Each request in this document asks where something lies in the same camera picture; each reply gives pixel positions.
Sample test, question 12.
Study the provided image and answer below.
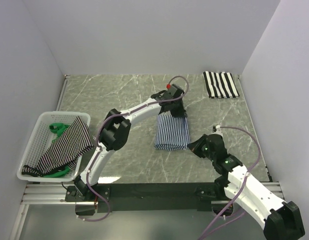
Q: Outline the blue white striped tank top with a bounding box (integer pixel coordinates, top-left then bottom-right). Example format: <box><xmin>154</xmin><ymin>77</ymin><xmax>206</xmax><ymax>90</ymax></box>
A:
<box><xmin>154</xmin><ymin>114</ymin><xmax>190</xmax><ymax>151</ymax></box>

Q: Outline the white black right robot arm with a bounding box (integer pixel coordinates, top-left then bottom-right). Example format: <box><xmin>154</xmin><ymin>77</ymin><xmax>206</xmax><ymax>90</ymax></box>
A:
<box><xmin>187</xmin><ymin>133</ymin><xmax>305</xmax><ymax>240</ymax></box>

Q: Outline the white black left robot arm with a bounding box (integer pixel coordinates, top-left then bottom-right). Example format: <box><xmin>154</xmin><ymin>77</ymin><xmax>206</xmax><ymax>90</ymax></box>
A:
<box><xmin>74</xmin><ymin>83</ymin><xmax>189</xmax><ymax>201</ymax></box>

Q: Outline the folded black white tank top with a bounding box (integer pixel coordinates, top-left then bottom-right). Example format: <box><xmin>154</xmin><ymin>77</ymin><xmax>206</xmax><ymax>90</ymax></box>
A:
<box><xmin>203</xmin><ymin>71</ymin><xmax>240</xmax><ymax>99</ymax></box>

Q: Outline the dark striped tank top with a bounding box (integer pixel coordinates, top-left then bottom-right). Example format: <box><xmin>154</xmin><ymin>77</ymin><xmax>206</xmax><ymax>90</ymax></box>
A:
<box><xmin>21</xmin><ymin>116</ymin><xmax>94</xmax><ymax>177</ymax></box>

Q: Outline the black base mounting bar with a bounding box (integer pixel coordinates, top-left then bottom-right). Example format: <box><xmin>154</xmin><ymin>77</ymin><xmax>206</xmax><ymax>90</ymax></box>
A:
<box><xmin>64</xmin><ymin>182</ymin><xmax>245</xmax><ymax>216</ymax></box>

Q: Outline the green garment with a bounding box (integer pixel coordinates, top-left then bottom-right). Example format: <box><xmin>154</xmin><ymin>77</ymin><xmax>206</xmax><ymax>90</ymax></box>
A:
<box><xmin>44</xmin><ymin>122</ymin><xmax>70</xmax><ymax>178</ymax></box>

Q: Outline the white plastic laundry basket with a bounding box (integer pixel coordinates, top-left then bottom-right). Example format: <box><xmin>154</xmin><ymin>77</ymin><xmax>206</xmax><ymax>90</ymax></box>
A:
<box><xmin>17</xmin><ymin>111</ymin><xmax>91</xmax><ymax>183</ymax></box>

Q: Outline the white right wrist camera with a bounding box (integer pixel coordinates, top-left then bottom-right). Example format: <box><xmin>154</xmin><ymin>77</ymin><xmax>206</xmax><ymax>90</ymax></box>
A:
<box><xmin>212</xmin><ymin>125</ymin><xmax>221</xmax><ymax>133</ymax></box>

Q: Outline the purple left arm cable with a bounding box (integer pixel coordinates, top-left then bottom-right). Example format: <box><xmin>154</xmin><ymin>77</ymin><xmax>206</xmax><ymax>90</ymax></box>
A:
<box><xmin>76</xmin><ymin>75</ymin><xmax>190</xmax><ymax>223</ymax></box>

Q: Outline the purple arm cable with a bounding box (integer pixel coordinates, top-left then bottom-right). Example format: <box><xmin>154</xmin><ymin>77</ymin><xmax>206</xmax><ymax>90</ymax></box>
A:
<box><xmin>199</xmin><ymin>124</ymin><xmax>261</xmax><ymax>240</ymax></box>
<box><xmin>76</xmin><ymin>75</ymin><xmax>190</xmax><ymax>223</ymax></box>

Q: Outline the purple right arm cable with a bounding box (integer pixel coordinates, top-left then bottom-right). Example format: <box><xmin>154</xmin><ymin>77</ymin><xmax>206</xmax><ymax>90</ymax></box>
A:
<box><xmin>199</xmin><ymin>124</ymin><xmax>261</xmax><ymax>240</ymax></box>

